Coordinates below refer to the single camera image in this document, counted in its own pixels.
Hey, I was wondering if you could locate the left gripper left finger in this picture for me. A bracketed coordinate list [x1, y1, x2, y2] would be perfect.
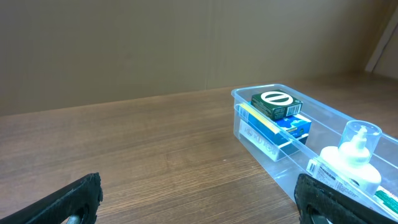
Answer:
[1, 173, 103, 224]

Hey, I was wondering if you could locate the white spray bottle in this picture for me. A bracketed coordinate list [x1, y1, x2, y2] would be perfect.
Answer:
[307, 120, 382, 197]

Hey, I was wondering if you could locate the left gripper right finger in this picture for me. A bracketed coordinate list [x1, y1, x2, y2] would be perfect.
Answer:
[294, 174, 397, 224]

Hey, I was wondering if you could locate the blue yellow VapoDrops box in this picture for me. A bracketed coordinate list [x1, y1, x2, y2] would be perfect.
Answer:
[234, 103, 312, 145]

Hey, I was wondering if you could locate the small dark green box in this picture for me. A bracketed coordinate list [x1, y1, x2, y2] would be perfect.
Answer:
[251, 90, 303, 121]

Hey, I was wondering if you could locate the clear plastic container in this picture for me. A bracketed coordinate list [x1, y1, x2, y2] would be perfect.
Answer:
[231, 84, 397, 221]

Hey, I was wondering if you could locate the white green medicine box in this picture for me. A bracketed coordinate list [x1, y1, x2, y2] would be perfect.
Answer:
[374, 186, 397, 216]

